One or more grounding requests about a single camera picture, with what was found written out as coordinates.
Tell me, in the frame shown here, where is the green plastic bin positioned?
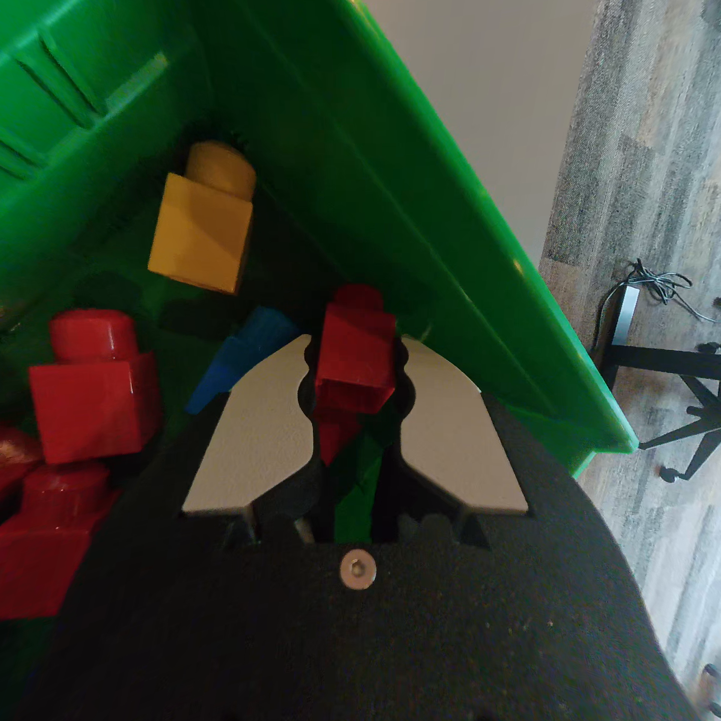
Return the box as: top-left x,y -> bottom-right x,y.
0,0 -> 640,721

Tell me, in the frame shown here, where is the red toy block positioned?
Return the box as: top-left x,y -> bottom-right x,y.
312,283 -> 398,415
28,309 -> 164,465
0,465 -> 124,620

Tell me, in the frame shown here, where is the grey power strip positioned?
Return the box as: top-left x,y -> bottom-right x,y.
611,284 -> 641,347

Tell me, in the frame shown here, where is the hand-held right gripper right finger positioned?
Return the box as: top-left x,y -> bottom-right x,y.
397,335 -> 530,516

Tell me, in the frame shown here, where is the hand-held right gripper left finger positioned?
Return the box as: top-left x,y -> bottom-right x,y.
180,333 -> 322,516

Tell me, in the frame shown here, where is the black office chair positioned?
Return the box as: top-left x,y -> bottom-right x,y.
588,338 -> 721,485

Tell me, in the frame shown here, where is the yellow toy block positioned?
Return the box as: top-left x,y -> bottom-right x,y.
148,141 -> 258,295

